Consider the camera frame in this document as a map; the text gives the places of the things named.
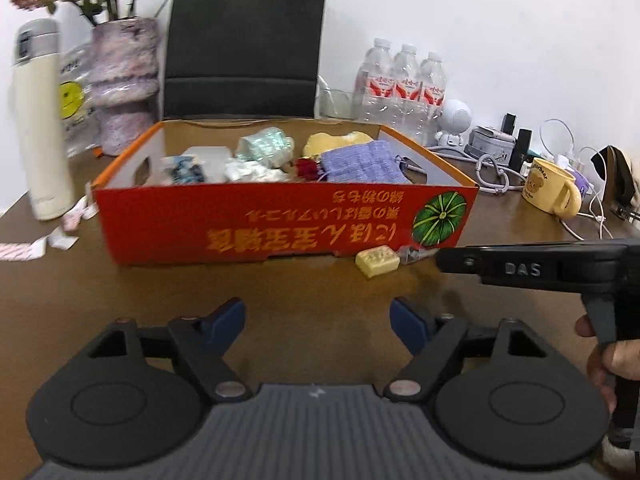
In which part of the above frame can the person's right hand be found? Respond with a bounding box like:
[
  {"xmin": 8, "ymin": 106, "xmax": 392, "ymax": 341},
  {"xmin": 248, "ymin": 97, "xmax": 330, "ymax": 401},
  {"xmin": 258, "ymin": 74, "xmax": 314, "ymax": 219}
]
[{"xmin": 575, "ymin": 314, "xmax": 640, "ymax": 413}]

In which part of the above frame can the black chair back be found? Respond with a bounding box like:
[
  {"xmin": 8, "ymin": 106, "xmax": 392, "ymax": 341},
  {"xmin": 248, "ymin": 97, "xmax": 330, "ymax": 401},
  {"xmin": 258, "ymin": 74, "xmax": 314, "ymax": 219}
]
[{"xmin": 161, "ymin": 0, "xmax": 330, "ymax": 122}]

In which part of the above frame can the purple knitted pouch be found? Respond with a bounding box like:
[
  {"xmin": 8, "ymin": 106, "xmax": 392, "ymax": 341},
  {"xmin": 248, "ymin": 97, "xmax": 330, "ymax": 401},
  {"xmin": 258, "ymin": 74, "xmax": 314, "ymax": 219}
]
[{"xmin": 320, "ymin": 140, "xmax": 408, "ymax": 184}]

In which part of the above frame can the clear water bottle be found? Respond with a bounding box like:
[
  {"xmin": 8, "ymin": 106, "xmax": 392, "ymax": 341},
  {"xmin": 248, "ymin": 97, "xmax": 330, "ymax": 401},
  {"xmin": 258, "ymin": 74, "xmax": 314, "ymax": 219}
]
[
  {"xmin": 417, "ymin": 51, "xmax": 447, "ymax": 147},
  {"xmin": 390, "ymin": 44, "xmax": 422, "ymax": 131},
  {"xmin": 352, "ymin": 37, "xmax": 393, "ymax": 123}
]

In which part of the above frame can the yellow bear mug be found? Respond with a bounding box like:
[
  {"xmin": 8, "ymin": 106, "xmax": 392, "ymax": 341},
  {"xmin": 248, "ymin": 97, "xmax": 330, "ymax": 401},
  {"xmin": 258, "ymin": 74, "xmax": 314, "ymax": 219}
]
[{"xmin": 521, "ymin": 157, "xmax": 583, "ymax": 218}]

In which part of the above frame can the translucent plastic box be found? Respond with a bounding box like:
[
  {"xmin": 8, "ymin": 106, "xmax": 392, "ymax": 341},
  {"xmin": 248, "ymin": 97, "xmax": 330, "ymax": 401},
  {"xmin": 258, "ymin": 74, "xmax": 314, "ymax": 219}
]
[{"xmin": 182, "ymin": 146, "xmax": 232, "ymax": 184}]

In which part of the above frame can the brown wooden desktop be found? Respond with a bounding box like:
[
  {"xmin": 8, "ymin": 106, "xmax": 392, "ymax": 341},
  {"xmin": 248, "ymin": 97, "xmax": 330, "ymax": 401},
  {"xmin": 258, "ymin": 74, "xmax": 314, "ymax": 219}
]
[{"xmin": 0, "ymin": 122, "xmax": 640, "ymax": 463}]

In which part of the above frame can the clear glass cup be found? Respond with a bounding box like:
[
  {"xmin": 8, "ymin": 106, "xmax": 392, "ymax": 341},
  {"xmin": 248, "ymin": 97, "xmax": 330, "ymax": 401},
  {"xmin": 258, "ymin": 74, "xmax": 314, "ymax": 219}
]
[{"xmin": 316, "ymin": 76, "xmax": 356, "ymax": 122}]

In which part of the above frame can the yellow white plush toy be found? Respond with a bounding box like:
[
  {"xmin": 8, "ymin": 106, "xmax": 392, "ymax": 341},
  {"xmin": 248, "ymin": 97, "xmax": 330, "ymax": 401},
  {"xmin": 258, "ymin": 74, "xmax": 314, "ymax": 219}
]
[{"xmin": 302, "ymin": 131, "xmax": 375, "ymax": 158}]

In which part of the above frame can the yellow embossed block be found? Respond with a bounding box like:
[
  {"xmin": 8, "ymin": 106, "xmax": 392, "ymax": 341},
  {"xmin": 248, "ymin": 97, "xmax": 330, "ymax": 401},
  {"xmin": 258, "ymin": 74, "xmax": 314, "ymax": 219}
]
[{"xmin": 356, "ymin": 246, "xmax": 401, "ymax": 279}]

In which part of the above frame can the red rose brooch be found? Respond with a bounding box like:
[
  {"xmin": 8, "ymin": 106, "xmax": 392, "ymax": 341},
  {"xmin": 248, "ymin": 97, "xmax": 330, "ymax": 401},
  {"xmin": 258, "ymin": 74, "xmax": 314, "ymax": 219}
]
[{"xmin": 295, "ymin": 157, "xmax": 327, "ymax": 182}]

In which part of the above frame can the purple mottled vase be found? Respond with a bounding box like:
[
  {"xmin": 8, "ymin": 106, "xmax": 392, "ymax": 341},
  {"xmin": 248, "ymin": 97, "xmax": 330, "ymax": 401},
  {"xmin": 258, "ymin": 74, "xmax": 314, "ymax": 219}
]
[{"xmin": 89, "ymin": 17, "xmax": 162, "ymax": 157}]

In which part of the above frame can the red white paper strip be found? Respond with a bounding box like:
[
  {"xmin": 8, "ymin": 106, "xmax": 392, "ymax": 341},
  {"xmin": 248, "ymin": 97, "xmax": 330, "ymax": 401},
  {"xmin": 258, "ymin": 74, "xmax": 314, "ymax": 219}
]
[{"xmin": 0, "ymin": 242, "xmax": 48, "ymax": 264}]

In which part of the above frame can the clear smiley plastic bag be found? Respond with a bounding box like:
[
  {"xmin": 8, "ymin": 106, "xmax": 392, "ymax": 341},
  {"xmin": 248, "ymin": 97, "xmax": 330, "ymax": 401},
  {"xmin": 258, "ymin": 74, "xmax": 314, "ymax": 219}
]
[{"xmin": 59, "ymin": 45, "xmax": 101, "ymax": 158}]

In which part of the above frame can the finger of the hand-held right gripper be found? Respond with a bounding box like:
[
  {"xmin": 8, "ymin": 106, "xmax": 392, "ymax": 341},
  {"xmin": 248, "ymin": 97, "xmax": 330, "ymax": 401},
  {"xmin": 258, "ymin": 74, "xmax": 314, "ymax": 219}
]
[{"xmin": 435, "ymin": 245, "xmax": 501, "ymax": 278}]

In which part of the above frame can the black brown bag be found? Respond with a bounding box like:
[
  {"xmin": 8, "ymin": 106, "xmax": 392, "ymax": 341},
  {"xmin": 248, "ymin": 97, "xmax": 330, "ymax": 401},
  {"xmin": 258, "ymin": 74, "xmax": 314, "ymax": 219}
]
[{"xmin": 590, "ymin": 145, "xmax": 640, "ymax": 222}]

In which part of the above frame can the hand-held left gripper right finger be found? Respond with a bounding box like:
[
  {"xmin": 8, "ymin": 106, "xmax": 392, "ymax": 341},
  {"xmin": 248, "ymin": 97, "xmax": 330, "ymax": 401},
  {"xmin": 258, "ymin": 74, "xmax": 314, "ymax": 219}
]
[{"xmin": 382, "ymin": 296, "xmax": 551, "ymax": 402}]

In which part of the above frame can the cream thermos bottle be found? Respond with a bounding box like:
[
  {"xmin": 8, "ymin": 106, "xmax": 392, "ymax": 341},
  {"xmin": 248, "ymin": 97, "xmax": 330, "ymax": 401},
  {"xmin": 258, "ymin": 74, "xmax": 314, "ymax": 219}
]
[{"xmin": 11, "ymin": 19, "xmax": 76, "ymax": 221}]

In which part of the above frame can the iridescent wrapper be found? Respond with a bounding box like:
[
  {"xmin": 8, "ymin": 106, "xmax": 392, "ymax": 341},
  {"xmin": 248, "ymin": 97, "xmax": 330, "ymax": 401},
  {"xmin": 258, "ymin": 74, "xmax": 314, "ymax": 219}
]
[{"xmin": 236, "ymin": 127, "xmax": 295, "ymax": 166}]

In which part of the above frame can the white tissue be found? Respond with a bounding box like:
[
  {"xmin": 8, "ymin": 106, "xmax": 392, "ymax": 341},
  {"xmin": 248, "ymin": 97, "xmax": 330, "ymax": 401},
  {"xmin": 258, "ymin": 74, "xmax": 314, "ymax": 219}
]
[{"xmin": 224, "ymin": 160, "xmax": 292, "ymax": 184}]

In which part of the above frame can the orange cardboard box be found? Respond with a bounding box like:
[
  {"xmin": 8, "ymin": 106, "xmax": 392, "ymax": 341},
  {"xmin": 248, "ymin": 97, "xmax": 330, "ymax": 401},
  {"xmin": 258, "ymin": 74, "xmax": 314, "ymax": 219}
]
[{"xmin": 91, "ymin": 120, "xmax": 480, "ymax": 267}]

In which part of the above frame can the white round robot speaker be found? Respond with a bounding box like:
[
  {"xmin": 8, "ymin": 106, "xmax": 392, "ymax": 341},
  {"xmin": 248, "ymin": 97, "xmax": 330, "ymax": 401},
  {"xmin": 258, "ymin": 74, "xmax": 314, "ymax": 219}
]
[{"xmin": 436, "ymin": 99, "xmax": 473, "ymax": 148}]

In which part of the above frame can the small clear wrapper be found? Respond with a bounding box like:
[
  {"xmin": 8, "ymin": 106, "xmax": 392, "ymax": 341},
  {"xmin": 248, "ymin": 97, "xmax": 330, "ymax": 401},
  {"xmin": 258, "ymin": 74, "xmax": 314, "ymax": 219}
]
[{"xmin": 397, "ymin": 246, "xmax": 437, "ymax": 266}]

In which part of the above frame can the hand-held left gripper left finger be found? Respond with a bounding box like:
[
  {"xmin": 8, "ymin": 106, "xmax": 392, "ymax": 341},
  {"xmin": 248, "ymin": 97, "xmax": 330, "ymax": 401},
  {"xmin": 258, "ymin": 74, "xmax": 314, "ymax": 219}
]
[{"xmin": 90, "ymin": 297, "xmax": 251, "ymax": 402}]

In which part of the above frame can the purple tissue pack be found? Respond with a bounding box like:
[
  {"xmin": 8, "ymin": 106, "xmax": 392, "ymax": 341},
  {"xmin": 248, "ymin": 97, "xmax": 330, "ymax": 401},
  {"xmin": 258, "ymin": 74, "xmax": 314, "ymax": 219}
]
[{"xmin": 570, "ymin": 170, "xmax": 594, "ymax": 197}]

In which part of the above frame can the white cable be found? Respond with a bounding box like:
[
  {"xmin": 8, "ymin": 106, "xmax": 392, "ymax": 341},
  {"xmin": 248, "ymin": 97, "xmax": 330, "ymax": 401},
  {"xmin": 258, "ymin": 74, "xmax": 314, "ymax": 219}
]
[{"xmin": 540, "ymin": 120, "xmax": 617, "ymax": 241}]

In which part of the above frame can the blue patterned packet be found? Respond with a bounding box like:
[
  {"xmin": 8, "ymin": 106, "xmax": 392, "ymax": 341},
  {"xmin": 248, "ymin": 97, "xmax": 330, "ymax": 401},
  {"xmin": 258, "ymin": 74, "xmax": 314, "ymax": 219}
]
[{"xmin": 161, "ymin": 156, "xmax": 207, "ymax": 186}]

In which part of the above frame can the white torn paper scrap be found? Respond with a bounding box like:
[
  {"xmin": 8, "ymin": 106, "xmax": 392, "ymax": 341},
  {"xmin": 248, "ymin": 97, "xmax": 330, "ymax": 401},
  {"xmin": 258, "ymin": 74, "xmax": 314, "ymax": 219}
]
[
  {"xmin": 62, "ymin": 195, "xmax": 99, "ymax": 233},
  {"xmin": 45, "ymin": 225, "xmax": 80, "ymax": 252}
]

